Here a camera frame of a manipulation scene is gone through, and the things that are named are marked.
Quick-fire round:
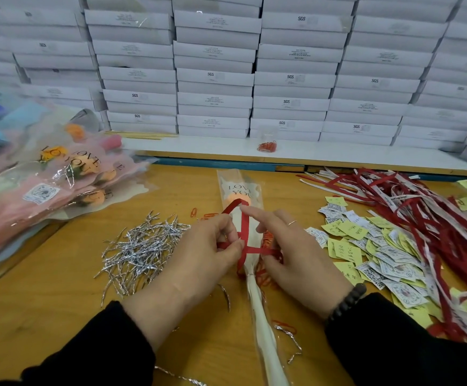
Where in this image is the person's right hand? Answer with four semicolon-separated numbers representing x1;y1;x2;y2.
242;205;353;318

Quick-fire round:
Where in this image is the cream orange rose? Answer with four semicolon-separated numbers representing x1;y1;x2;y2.
216;168;291;386

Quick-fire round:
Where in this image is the person's right forearm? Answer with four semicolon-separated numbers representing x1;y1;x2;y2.
324;293;467;386

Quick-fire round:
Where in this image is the pile of red ribbons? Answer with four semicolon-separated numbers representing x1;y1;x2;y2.
298;167;467;351

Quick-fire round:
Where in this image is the wooden sticks bundle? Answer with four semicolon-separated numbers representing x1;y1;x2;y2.
109;132;178;142

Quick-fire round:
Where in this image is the long white board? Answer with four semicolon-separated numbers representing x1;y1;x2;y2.
121;136;467;175

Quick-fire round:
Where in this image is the single red ribbon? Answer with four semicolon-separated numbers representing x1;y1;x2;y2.
221;197;283;278

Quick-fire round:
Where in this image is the pile of flowers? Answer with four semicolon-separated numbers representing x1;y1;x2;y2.
0;80;150;270

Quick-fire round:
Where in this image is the small bag of red clips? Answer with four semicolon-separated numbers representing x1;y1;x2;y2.
258;132;278;153

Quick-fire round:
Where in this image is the wall of stacked white boxes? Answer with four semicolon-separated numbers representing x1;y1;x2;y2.
0;0;467;150

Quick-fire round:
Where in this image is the pile of orange paper clips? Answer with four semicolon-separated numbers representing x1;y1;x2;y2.
187;206;300;338

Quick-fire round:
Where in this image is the pile of silver twist ties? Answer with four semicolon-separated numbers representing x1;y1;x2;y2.
95;211;190;306

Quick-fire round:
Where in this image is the pile of yellow white tags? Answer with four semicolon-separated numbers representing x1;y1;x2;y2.
306;174;467;330

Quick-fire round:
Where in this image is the black bead bracelet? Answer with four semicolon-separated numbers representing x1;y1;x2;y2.
324;283;367;322

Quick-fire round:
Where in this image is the person's left hand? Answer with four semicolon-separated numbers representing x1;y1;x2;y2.
123;213;245;351

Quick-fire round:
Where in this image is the person's left forearm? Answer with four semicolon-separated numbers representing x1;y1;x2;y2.
0;301;156;386

